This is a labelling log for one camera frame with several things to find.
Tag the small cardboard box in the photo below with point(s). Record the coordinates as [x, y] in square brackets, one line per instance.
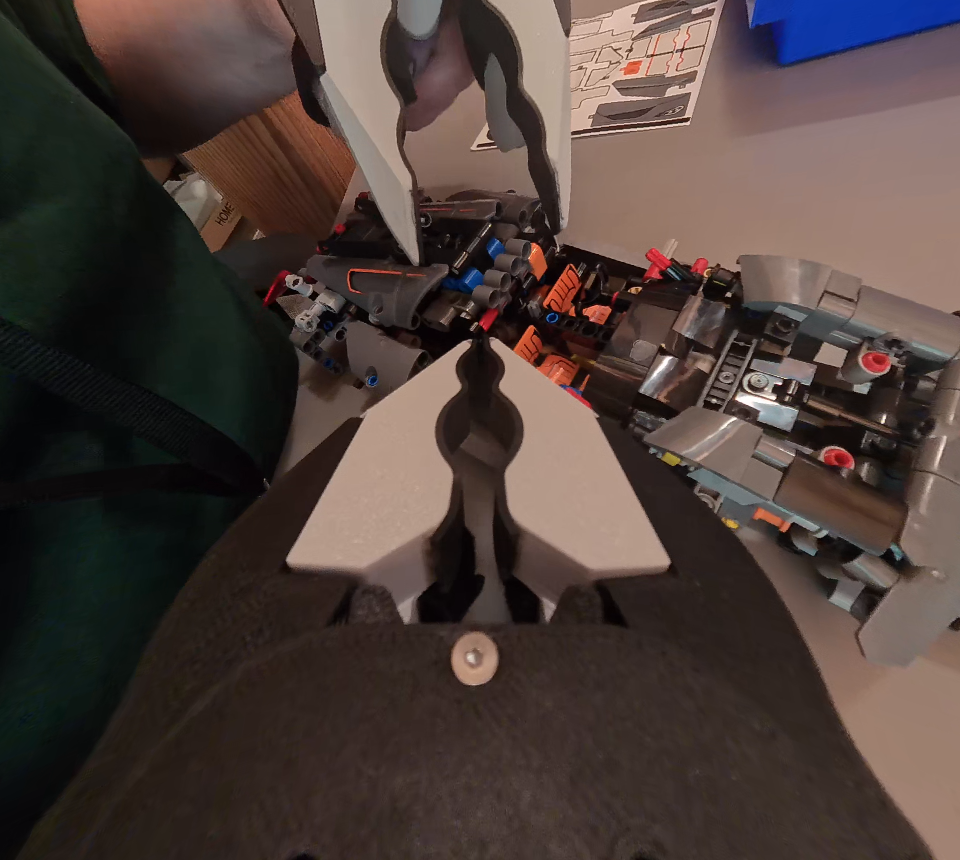
[225, 218]

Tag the lego sticker sheet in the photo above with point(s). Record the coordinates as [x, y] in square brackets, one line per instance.
[637, 72]

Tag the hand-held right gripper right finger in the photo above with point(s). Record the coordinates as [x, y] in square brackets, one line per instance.
[585, 500]

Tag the person's left forearm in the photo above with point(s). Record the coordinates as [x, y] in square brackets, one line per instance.
[187, 49]

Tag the person's left hand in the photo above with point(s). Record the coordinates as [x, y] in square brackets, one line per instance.
[439, 76]

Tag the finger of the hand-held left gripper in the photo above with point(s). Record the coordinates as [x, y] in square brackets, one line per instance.
[525, 12]
[352, 49]

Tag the grey black lego car model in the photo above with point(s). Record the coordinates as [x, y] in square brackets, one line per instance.
[750, 380]

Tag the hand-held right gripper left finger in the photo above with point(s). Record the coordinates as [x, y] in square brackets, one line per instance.
[367, 500]

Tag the person's green shirt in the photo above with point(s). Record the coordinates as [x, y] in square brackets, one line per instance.
[90, 275]

